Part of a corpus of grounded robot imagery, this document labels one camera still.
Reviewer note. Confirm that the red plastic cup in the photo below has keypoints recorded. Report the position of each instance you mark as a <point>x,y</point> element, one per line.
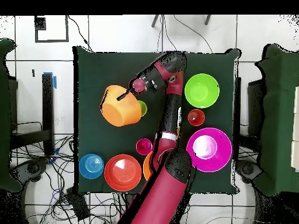
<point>198,114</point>

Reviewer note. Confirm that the red-orange plastic bowl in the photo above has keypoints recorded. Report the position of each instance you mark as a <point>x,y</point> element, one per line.
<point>122,172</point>

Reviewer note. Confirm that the green covered side table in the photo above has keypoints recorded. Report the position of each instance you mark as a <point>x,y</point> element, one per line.
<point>278,116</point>
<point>4,105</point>

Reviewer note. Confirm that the black metal stand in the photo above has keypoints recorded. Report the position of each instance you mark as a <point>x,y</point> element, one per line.
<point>48,105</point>

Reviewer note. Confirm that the orange plastic bowl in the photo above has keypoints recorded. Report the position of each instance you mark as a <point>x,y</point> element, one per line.
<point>147,166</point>
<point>121,112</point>

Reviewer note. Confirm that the magenta plastic cup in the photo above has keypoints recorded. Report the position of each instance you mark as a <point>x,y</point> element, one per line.
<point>144,149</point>

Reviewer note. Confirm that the blue tape strip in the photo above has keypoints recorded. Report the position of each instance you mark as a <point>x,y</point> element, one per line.
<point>55,82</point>

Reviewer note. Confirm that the grey tripod leg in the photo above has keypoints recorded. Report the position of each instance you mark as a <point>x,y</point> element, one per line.
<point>207,20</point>
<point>155,21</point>

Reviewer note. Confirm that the pink plastic bowl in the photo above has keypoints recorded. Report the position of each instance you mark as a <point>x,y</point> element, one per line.
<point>222,161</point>

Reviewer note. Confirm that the green plastic bowl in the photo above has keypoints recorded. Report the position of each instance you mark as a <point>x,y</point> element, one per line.
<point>202,90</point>

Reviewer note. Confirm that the green plastic cup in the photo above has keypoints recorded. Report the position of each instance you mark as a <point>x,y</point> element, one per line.
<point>143,108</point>

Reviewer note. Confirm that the small black floor object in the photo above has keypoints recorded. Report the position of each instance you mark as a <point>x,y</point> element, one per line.
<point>33,73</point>

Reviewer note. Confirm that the black floor box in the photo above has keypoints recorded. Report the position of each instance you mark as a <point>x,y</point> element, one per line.
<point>78,204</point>

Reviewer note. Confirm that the blue plastic bowl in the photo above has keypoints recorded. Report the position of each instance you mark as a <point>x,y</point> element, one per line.
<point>91,166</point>

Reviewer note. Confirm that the black square floor frame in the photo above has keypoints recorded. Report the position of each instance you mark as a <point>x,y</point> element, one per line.
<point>51,41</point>

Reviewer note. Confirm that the dark green table cloth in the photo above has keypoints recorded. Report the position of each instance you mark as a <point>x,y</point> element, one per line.
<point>105,70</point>

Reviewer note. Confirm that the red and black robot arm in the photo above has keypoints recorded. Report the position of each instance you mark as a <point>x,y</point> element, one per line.
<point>161,200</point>

